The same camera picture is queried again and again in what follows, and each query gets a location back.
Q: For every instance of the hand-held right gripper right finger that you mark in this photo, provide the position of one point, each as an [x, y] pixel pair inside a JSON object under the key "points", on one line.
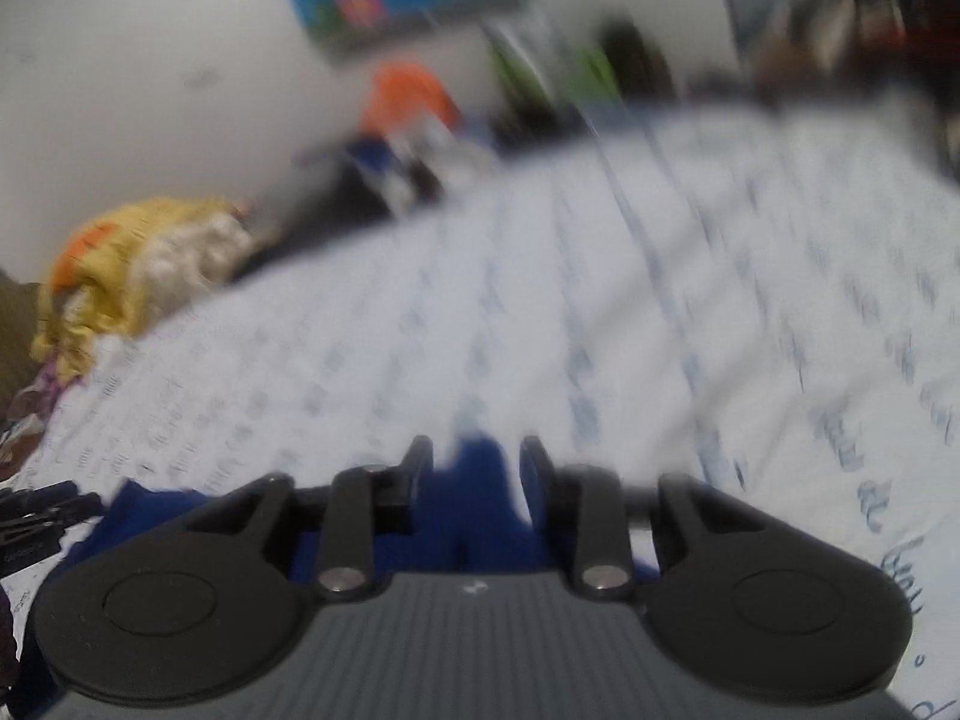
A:
{"points": [[537, 469]]}

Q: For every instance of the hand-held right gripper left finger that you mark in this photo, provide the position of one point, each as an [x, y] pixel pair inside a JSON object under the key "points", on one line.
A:
{"points": [[415, 469]]}

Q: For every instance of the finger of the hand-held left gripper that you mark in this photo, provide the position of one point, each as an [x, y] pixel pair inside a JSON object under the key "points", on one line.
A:
{"points": [[67, 504]]}

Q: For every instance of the blue beaded sweater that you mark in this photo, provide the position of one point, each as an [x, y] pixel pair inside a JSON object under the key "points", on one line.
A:
{"points": [[480, 517]]}

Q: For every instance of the purple patterned cloth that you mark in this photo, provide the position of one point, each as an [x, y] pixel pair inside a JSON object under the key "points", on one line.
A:
{"points": [[22, 412]]}

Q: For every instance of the white printed blanket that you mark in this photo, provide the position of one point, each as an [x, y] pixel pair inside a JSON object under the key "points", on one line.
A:
{"points": [[600, 277]]}

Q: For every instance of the yellow quilt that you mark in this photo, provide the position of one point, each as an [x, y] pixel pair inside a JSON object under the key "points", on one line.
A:
{"points": [[127, 270]]}

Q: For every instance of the black garment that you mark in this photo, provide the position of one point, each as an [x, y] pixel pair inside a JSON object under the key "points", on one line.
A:
{"points": [[352, 195]]}

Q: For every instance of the orange plastic bag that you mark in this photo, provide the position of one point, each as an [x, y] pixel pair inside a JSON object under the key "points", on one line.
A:
{"points": [[409, 97]]}

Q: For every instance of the black hat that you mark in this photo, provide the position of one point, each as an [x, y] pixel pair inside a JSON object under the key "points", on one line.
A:
{"points": [[637, 64]]}

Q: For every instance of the beige cloth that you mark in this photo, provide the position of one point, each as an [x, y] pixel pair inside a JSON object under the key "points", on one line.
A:
{"points": [[806, 11]]}

